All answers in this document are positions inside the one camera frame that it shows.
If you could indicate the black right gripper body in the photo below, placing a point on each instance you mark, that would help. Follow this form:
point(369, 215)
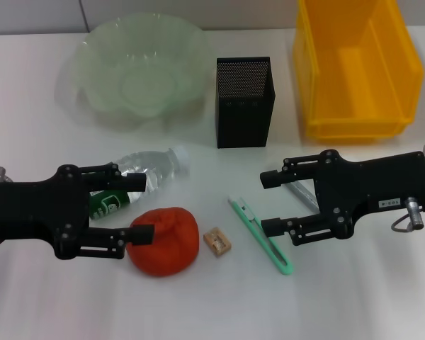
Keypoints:
point(368, 187)

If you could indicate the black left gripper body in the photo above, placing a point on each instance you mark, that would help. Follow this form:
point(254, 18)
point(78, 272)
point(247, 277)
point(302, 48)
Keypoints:
point(28, 209)

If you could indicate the yellow plastic bin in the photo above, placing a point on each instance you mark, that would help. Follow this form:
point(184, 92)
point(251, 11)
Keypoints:
point(340, 88)

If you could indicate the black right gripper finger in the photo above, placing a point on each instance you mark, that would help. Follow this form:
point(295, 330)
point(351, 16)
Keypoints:
point(274, 178)
point(276, 226)

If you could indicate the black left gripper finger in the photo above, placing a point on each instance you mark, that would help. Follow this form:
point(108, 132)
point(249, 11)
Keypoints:
point(127, 182)
point(138, 235)

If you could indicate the clear water bottle green label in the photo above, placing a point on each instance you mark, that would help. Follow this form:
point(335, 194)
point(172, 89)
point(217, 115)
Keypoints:
point(156, 166)

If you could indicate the grey marker pen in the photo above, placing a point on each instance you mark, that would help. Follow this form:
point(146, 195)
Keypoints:
point(302, 193)

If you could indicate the pale green glass fruit plate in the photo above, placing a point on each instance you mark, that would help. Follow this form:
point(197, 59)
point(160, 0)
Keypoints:
point(145, 88)

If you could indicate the green utility knife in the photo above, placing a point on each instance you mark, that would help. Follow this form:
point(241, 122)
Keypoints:
point(241, 212)

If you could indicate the black mesh pen holder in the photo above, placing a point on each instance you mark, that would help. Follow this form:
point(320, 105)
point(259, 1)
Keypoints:
point(244, 120)

